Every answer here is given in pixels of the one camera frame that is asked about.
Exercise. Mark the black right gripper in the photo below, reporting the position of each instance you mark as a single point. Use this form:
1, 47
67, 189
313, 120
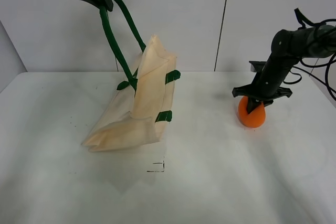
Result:
256, 94

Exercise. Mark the orange fruit with stem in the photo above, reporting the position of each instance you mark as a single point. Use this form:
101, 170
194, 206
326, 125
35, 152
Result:
255, 118

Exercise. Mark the white linen bag green handles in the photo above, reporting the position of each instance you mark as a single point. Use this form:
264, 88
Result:
141, 108

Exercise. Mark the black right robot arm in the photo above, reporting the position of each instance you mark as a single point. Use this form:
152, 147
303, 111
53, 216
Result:
287, 49

